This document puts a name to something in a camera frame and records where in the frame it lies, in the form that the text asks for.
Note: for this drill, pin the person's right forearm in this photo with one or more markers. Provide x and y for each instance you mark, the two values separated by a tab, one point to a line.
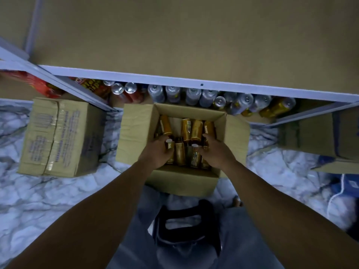
291	221

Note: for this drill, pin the blue crate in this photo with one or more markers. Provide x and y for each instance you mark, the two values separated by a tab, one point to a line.
346	190

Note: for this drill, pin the black plastic stool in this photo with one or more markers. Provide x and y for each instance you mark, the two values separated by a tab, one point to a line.
185	235

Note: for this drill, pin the open brown carton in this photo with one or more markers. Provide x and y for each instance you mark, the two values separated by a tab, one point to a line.
348	140

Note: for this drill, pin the white metal shelving rack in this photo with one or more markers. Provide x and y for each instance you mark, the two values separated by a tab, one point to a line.
168	36

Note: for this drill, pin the brown cardboard box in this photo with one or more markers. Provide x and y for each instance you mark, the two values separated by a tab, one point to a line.
179	182

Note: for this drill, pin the row of silver cans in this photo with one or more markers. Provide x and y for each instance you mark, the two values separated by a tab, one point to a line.
196	97

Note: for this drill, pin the person's left hand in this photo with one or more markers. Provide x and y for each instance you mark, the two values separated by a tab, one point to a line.
154	154

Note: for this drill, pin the person's grey trousers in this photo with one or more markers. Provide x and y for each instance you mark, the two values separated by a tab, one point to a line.
140	243

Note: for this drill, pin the red snack packet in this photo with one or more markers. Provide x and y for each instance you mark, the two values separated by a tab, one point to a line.
31	84

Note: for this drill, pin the printed cardboard carton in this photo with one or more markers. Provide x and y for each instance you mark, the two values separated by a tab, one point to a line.
59	137

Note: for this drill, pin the bottles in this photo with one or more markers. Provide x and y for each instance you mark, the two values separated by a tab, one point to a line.
188	129

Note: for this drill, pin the person's left forearm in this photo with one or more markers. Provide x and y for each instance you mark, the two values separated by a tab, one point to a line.
84	227

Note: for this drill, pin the person's right hand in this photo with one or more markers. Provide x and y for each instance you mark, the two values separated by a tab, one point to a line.
216	154

